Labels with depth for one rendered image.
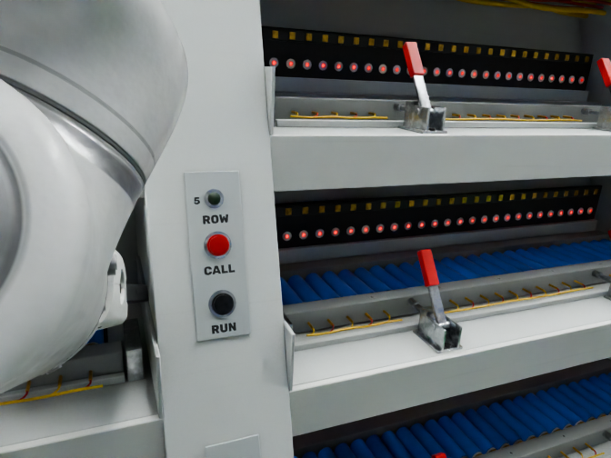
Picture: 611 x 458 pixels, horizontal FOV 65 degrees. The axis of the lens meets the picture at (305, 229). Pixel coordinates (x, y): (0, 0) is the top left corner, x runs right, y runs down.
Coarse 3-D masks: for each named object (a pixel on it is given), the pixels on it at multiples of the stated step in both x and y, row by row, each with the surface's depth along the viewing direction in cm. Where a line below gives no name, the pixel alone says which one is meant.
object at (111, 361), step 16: (80, 352) 37; (96, 352) 37; (112, 352) 37; (64, 368) 36; (80, 368) 36; (96, 368) 37; (112, 368) 37; (32, 384) 35; (16, 400) 33; (32, 400) 34
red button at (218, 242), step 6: (216, 234) 35; (222, 234) 35; (210, 240) 35; (216, 240) 35; (222, 240) 35; (210, 246) 35; (216, 246) 35; (222, 246) 35; (228, 246) 35; (210, 252) 35; (216, 252) 35; (222, 252) 35
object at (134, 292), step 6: (120, 288) 32; (126, 288) 33; (132, 288) 33; (138, 288) 34; (144, 288) 35; (126, 294) 32; (132, 294) 33; (138, 294) 34; (144, 294) 35; (126, 300) 32; (132, 300) 33; (138, 300) 34; (144, 300) 35
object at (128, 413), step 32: (128, 320) 41; (128, 352) 37; (128, 384) 37; (160, 384) 33; (0, 416) 33; (32, 416) 33; (64, 416) 33; (96, 416) 34; (128, 416) 34; (160, 416) 34; (0, 448) 30; (32, 448) 31; (64, 448) 32; (96, 448) 33; (128, 448) 33; (160, 448) 34
